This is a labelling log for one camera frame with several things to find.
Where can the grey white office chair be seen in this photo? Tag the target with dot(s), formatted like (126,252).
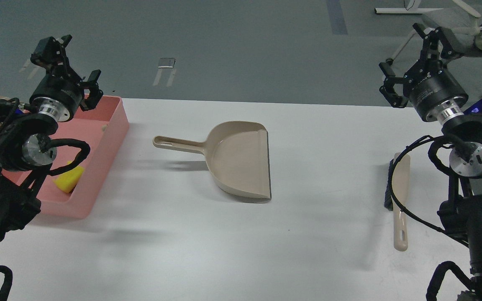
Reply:
(464,20)

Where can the white desk base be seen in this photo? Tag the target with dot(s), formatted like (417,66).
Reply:
(409,7)

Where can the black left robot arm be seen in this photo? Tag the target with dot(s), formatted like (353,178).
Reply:
(28,154)

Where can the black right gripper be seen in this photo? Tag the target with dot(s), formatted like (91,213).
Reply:
(428,83)

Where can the pink plastic bin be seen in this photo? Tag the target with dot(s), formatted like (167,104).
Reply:
(86,126)

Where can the beige hand brush black bristles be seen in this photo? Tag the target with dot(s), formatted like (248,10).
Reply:
(400,182)

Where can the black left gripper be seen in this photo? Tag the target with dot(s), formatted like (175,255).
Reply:
(56,96)

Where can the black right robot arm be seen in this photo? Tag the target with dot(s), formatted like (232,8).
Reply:
(457,153)

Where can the beige plastic dustpan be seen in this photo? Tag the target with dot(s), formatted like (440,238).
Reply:
(236,155)

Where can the yellow sponge piece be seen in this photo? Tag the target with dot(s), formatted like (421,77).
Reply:
(67,181)

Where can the metal floor socket plate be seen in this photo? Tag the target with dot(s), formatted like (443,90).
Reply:
(166,63)

